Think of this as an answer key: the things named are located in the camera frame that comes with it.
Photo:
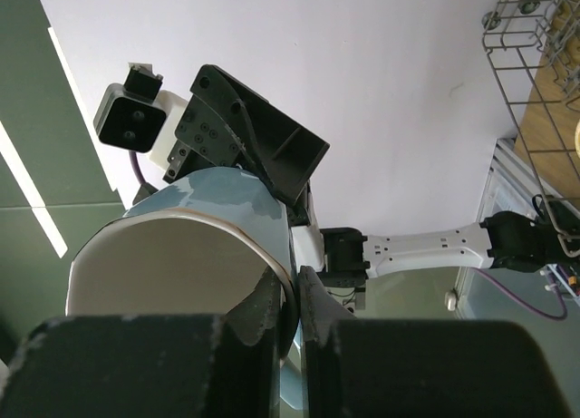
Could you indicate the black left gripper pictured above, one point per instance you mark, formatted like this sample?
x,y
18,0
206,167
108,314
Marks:
x,y
226,124

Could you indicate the grey wire dish rack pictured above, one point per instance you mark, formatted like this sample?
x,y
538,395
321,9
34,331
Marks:
x,y
532,47

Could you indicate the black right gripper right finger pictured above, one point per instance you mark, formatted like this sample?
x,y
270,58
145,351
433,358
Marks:
x,y
361,367

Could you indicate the light blue mug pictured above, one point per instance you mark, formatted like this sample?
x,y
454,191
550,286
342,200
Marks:
x,y
199,246

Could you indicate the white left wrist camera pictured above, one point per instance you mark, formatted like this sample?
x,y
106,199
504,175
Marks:
x,y
138,115

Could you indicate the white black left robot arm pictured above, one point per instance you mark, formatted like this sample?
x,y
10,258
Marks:
x,y
345,257

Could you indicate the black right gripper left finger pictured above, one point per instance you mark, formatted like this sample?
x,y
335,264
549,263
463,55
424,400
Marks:
x,y
152,366

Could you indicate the cream floral tall mug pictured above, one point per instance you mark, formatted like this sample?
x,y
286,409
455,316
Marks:
x,y
577,139

